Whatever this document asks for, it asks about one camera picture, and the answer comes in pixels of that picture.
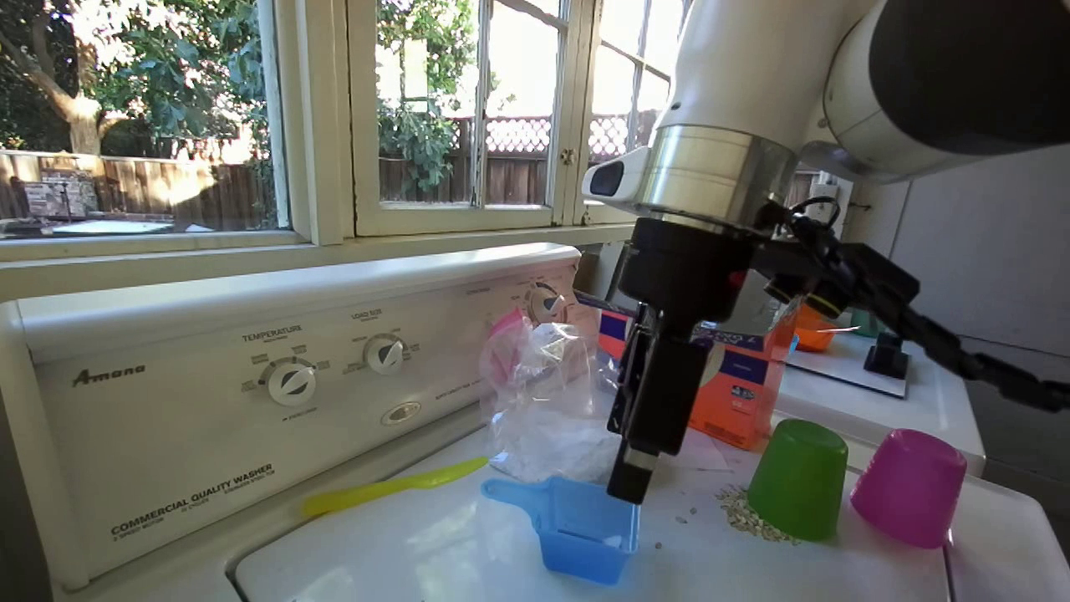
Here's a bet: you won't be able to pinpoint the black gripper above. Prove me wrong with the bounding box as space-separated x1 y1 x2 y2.
604 214 772 504

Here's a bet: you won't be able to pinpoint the orange Tide detergent box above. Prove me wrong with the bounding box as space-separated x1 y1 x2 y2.
595 297 789 456

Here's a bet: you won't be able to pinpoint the blue plastic measuring scoop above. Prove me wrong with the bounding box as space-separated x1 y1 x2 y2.
479 471 644 588

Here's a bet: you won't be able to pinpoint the green plastic cup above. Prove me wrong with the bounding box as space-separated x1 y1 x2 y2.
746 418 853 544

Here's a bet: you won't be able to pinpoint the purple plastic cup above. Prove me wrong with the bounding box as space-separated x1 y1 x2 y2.
849 427 969 552

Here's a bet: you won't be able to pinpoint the clear plastic zip bag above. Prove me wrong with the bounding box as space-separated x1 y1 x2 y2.
479 309 628 485

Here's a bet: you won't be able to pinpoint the small white dial knob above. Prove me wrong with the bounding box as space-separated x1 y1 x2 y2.
522 280 564 329
362 332 408 378

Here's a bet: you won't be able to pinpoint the spilled detergent granules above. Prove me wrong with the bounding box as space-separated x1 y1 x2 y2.
713 485 795 547

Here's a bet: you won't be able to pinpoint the orange round dish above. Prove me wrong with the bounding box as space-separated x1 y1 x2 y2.
794 309 838 355

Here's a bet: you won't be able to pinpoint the black plastic stand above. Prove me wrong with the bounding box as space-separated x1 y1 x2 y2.
862 329 913 380

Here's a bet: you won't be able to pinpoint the yellow-green plastic strip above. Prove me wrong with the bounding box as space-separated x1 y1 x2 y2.
297 456 493 523

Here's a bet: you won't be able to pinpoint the large white dial knob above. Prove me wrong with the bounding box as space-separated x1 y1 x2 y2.
261 357 322 410

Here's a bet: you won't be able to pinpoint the wooden garden fence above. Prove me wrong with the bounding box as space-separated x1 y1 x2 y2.
0 104 663 235

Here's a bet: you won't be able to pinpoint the green garden trees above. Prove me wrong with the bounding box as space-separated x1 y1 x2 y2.
0 0 483 203

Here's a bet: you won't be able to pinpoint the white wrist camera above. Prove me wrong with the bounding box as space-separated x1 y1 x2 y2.
583 148 663 210

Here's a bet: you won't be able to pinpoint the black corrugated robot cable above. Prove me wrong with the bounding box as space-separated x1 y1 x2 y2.
755 197 1070 416

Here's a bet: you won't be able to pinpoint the cream window frame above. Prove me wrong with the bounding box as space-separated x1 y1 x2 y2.
0 0 697 297

